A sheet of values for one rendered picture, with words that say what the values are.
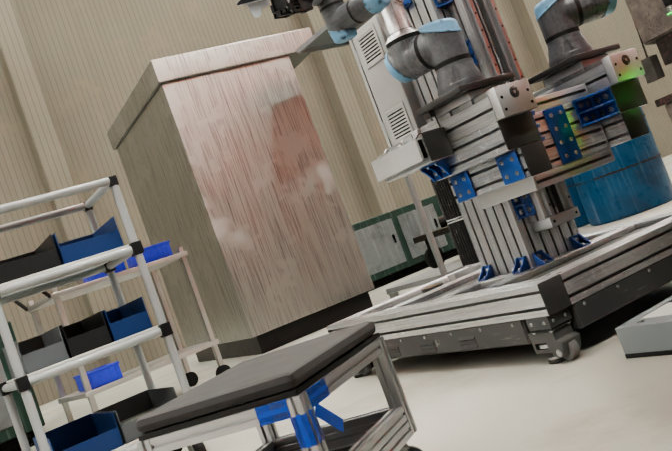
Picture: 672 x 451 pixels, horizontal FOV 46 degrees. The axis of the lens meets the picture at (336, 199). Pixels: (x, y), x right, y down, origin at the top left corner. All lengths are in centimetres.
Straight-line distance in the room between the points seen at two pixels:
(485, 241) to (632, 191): 340
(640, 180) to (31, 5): 815
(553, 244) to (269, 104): 372
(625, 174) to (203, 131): 304
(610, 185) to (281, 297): 250
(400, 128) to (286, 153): 319
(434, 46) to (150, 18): 951
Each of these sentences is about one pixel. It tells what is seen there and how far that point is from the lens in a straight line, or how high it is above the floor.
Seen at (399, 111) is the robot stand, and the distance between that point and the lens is 288.
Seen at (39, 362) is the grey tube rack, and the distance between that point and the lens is 272.
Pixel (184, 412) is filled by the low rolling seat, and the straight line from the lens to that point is 146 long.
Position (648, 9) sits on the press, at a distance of 1025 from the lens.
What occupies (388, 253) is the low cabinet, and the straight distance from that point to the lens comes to 828.
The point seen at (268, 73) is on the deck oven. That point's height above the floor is 194.
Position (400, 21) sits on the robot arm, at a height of 110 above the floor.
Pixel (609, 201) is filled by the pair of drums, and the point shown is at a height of 15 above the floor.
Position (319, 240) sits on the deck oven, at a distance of 598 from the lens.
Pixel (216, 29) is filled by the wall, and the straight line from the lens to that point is 1205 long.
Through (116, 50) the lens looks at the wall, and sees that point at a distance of 1147.
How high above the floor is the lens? 50
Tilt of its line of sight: 4 degrees up
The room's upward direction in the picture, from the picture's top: 20 degrees counter-clockwise
